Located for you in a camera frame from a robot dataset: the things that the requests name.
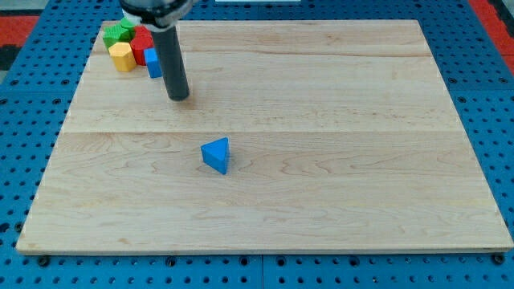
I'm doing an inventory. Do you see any green star block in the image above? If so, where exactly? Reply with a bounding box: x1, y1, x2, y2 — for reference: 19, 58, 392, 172
103, 24, 132, 50

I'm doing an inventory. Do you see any red circle block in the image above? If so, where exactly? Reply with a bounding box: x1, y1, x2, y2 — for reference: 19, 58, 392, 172
130, 35, 153, 66

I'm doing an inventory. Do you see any yellow hexagon block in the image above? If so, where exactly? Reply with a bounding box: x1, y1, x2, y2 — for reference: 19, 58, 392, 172
108, 42, 137, 72

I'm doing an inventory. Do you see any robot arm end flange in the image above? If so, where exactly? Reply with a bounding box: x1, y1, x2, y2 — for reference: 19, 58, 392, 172
119, 0, 198, 31

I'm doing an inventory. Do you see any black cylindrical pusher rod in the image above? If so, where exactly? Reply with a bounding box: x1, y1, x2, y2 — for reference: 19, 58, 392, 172
152, 26, 190, 101

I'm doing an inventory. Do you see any green round block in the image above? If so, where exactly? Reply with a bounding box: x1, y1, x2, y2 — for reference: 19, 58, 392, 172
120, 18, 135, 39

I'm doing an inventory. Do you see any blue cube block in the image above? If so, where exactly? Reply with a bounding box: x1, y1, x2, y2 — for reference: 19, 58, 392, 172
144, 48, 162, 79

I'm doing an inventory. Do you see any blue triangle block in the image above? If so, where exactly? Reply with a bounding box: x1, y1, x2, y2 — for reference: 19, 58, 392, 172
201, 137, 230, 175

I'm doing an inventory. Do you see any wooden board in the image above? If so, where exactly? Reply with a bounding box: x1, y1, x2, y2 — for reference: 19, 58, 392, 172
16, 20, 513, 255

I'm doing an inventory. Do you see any red block behind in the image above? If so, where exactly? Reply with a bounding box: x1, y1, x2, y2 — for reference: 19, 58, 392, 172
134, 26, 152, 38

